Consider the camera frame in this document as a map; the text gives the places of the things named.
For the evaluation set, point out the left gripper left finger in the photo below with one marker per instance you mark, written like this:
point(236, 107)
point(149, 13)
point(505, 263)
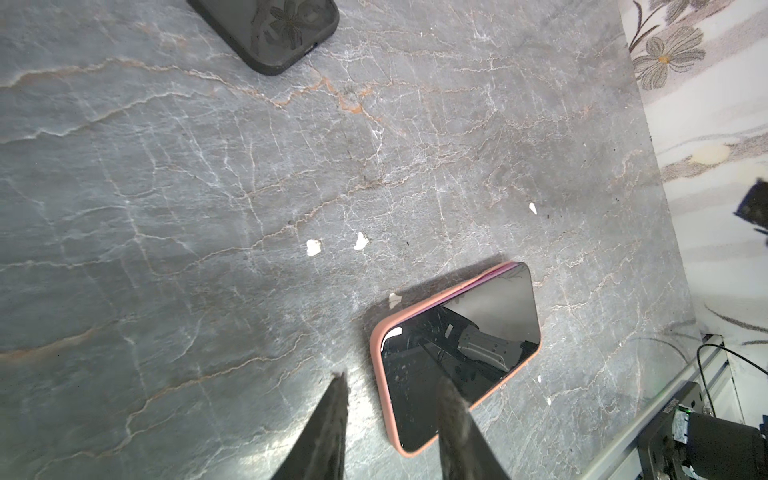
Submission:
point(319, 452)

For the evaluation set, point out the pink phone case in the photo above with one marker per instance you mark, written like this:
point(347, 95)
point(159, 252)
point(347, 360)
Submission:
point(384, 372)

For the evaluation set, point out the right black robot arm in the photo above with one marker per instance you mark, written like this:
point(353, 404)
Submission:
point(721, 449)

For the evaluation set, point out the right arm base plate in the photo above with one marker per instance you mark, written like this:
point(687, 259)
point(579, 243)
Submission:
point(661, 446)

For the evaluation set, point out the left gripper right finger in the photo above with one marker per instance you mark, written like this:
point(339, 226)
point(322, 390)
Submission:
point(464, 452)

